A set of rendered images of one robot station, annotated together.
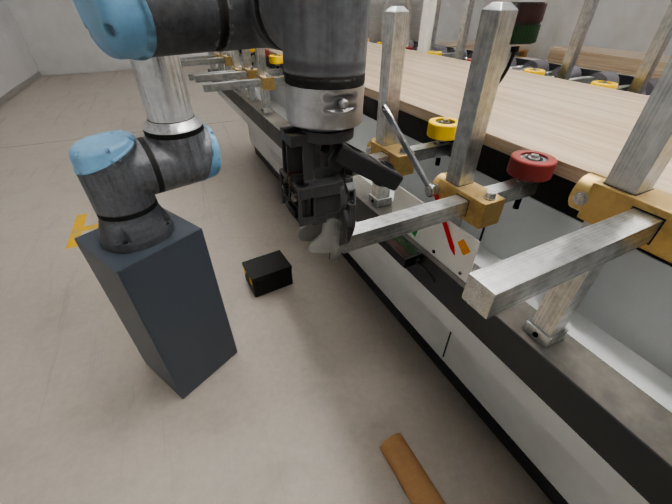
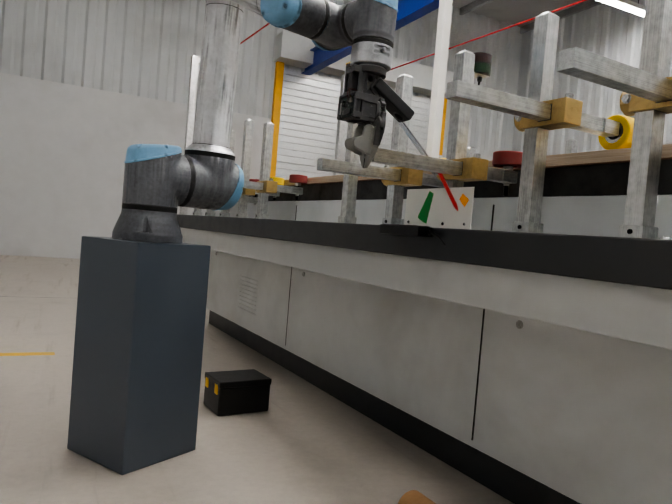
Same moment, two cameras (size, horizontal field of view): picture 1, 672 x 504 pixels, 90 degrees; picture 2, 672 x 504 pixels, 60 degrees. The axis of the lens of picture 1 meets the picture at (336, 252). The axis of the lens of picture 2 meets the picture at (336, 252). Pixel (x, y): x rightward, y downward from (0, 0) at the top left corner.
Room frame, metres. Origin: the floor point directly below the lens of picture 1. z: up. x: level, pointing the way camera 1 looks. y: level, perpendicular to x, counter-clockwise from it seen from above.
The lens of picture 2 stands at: (-0.85, 0.11, 0.67)
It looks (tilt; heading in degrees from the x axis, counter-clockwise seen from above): 2 degrees down; 357
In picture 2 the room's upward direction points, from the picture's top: 5 degrees clockwise
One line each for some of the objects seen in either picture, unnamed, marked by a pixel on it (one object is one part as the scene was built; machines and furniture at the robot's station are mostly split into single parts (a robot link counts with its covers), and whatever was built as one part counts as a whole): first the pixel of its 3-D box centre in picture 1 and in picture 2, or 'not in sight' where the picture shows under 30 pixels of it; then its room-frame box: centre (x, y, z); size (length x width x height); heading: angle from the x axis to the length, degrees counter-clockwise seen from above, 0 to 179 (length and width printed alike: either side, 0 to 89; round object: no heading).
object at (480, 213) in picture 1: (465, 197); (461, 170); (0.57, -0.24, 0.85); 0.14 x 0.06 x 0.05; 27
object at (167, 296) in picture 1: (169, 305); (140, 345); (0.81, 0.57, 0.30); 0.25 x 0.25 x 0.60; 53
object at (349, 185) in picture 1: (319, 172); (364, 96); (0.41, 0.02, 0.97); 0.09 x 0.08 x 0.12; 116
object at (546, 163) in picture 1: (524, 182); (507, 173); (0.61, -0.37, 0.85); 0.08 x 0.08 x 0.11
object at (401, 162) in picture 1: (389, 155); (401, 176); (0.79, -0.13, 0.84); 0.14 x 0.06 x 0.05; 27
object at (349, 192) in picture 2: not in sight; (352, 154); (1.04, 0.00, 0.93); 0.05 x 0.05 x 0.45; 27
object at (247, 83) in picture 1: (254, 83); (255, 186); (1.64, 0.36, 0.84); 0.44 x 0.03 x 0.04; 117
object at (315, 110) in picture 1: (325, 105); (372, 59); (0.42, 0.01, 1.05); 0.10 x 0.09 x 0.05; 26
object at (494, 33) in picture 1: (462, 165); (456, 148); (0.59, -0.23, 0.90); 0.04 x 0.04 x 0.48; 27
